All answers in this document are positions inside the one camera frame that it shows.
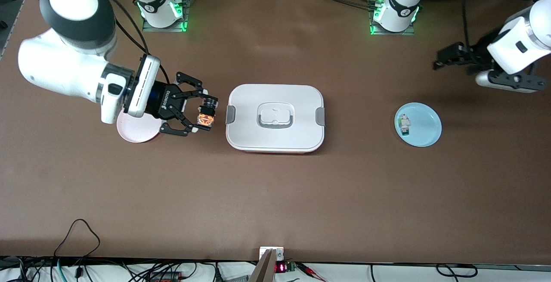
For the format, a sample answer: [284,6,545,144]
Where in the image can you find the orange black switch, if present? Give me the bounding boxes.
[197,96,219,128]

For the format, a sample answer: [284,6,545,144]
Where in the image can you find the white lidded box grey latches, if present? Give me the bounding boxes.
[226,84,326,154]

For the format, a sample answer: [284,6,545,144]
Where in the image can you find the pink round plate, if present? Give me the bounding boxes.
[116,112,162,143]

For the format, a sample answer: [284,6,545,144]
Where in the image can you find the light blue round plate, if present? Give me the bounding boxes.
[394,102,443,148]

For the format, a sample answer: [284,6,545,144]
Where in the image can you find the orange black device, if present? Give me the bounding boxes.
[149,271,183,282]

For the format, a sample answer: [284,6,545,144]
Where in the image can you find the red black clip leads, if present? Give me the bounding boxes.
[297,263,328,282]

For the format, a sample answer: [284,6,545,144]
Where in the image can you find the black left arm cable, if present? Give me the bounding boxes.
[462,0,477,48]

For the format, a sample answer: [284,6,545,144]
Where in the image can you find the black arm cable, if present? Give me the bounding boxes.
[37,0,169,85]
[462,0,477,48]

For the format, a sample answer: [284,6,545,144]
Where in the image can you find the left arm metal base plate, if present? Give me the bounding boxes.
[369,0,416,36]

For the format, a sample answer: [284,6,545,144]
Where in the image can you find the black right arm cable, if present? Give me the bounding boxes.
[37,0,169,85]

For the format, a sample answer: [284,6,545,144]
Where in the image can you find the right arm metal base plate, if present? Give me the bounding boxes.
[142,0,191,33]

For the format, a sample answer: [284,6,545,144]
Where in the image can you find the aluminium camera bracket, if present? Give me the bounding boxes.
[248,246,285,282]

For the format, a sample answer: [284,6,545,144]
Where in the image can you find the looped thin black cable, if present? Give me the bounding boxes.
[54,219,101,279]

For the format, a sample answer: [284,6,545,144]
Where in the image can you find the coiled black cable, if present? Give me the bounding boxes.
[436,263,478,278]

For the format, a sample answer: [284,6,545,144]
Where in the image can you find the tangled black cable bundle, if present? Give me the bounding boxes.
[0,256,216,282]

